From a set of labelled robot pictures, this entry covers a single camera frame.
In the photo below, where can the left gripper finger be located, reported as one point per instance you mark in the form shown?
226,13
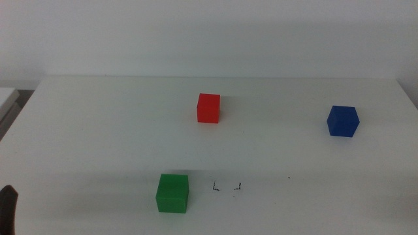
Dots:
8,212

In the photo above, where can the white side shelf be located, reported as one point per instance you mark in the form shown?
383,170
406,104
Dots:
6,101

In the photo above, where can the blue cube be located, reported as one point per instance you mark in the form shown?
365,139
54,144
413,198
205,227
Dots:
343,121

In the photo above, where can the green cube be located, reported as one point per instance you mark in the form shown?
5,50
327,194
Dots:
172,198

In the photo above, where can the red cube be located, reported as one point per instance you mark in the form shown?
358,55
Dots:
208,109

